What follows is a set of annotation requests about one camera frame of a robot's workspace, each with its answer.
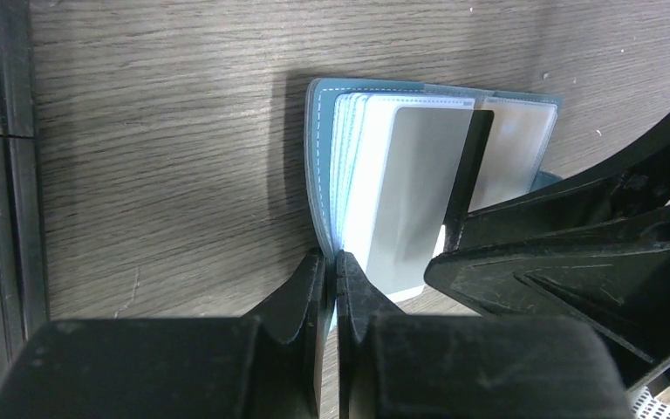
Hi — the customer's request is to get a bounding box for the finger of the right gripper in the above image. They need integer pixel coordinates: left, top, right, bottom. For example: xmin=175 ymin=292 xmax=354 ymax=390
xmin=444 ymin=113 xmax=670 ymax=251
xmin=425 ymin=205 xmax=670 ymax=388

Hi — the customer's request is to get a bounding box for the black credit card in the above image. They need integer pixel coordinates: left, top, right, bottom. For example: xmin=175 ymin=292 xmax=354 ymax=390
xmin=365 ymin=106 xmax=495 ymax=299

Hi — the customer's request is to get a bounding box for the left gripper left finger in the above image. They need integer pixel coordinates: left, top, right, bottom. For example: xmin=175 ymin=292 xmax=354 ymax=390
xmin=0 ymin=248 xmax=326 ymax=418

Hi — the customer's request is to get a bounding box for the blue card holder wallet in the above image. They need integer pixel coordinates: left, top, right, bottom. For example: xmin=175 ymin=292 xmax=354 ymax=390
xmin=304 ymin=78 xmax=562 ymax=273

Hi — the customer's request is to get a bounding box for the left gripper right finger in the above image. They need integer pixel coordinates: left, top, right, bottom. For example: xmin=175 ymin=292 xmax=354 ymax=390
xmin=334 ymin=251 xmax=632 ymax=418

